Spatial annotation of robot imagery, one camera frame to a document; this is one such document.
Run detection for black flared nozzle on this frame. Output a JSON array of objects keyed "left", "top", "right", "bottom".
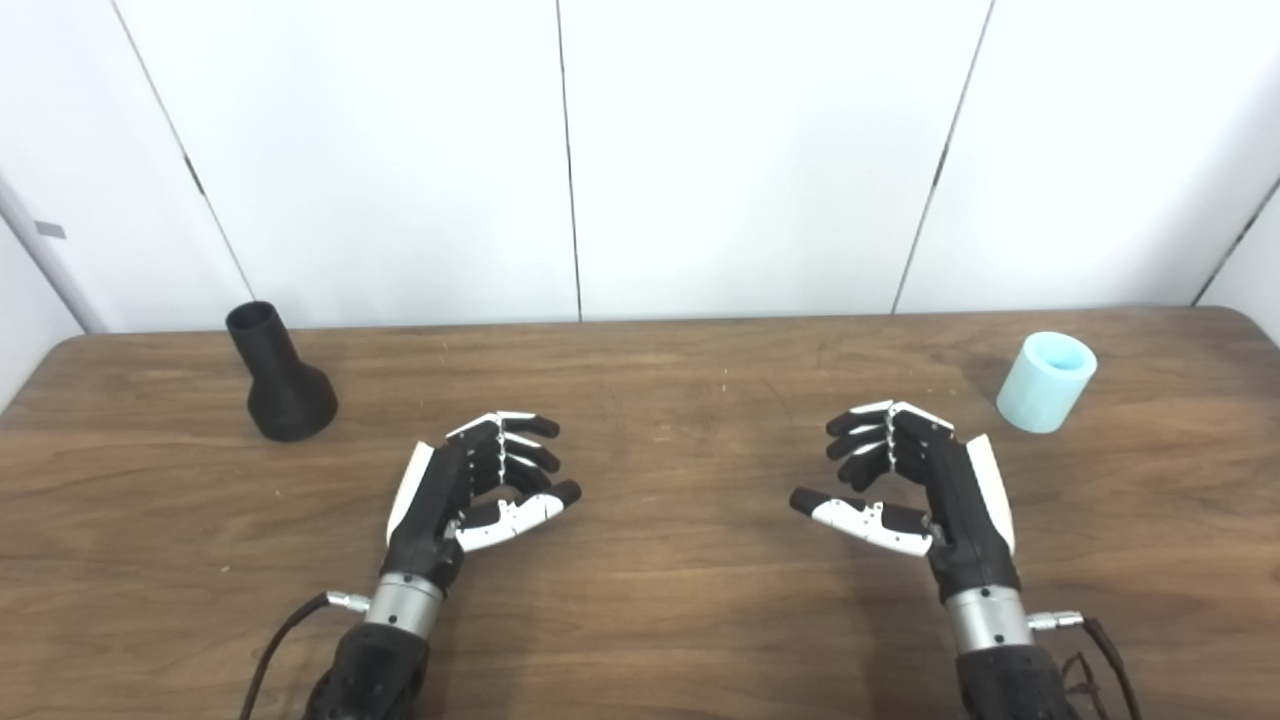
[{"left": 225, "top": 300, "right": 339, "bottom": 443}]

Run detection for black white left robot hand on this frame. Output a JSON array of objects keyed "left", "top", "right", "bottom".
[{"left": 385, "top": 410, "right": 583, "bottom": 593}]

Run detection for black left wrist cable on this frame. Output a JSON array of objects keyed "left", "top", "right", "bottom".
[{"left": 238, "top": 591, "right": 373, "bottom": 720}]

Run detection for light-blue hose piece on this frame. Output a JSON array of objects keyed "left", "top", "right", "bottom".
[{"left": 996, "top": 331, "right": 1099, "bottom": 435}]

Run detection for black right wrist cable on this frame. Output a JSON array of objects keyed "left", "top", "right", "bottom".
[{"left": 1030, "top": 610, "right": 1143, "bottom": 720}]

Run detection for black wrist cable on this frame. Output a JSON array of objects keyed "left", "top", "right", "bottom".
[
  {"left": 238, "top": 591, "right": 373, "bottom": 720},
  {"left": 1030, "top": 610, "right": 1143, "bottom": 720}
]

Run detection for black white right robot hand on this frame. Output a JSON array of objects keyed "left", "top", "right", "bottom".
[{"left": 789, "top": 400, "right": 1023, "bottom": 602}]

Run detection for white wall corner post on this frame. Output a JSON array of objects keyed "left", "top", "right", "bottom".
[{"left": 0, "top": 175, "right": 107, "bottom": 335}]

